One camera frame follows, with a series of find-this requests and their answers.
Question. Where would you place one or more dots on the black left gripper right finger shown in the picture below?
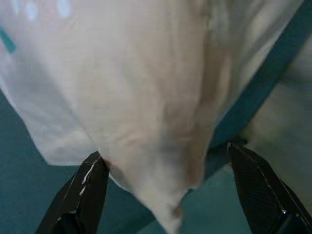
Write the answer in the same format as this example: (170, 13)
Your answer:
(258, 195)

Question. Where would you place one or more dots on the pink dotted pillow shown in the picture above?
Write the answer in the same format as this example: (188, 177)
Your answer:
(146, 73)

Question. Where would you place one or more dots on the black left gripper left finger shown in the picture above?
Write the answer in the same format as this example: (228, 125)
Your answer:
(83, 195)

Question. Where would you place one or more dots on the dark grey bed frame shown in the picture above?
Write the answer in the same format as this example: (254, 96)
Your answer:
(24, 195)

